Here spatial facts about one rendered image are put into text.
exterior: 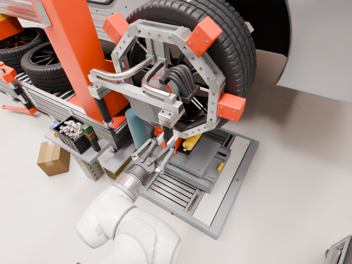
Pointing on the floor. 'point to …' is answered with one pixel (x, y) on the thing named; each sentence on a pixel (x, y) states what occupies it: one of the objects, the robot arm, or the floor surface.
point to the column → (91, 169)
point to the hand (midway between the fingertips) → (168, 138)
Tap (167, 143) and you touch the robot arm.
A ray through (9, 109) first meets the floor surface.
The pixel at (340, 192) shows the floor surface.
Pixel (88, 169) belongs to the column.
